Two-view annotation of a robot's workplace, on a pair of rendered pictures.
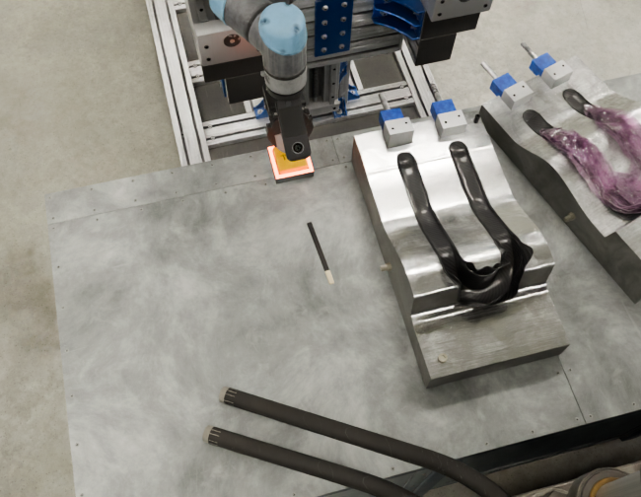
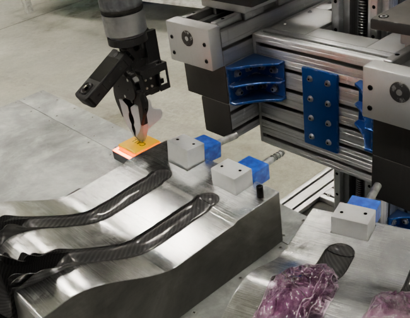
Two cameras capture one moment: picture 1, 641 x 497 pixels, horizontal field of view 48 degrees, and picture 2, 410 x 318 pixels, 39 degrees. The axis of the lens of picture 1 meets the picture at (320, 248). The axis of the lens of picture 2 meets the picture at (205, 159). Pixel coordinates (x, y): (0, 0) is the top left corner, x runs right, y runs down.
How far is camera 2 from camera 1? 1.27 m
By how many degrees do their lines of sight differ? 53
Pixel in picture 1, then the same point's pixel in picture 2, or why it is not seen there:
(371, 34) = (360, 145)
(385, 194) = (106, 182)
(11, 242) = not seen: hidden behind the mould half
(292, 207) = (93, 175)
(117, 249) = (7, 127)
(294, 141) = (89, 82)
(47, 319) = not seen: hidden behind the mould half
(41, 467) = not seen: outside the picture
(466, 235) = (64, 236)
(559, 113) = (376, 276)
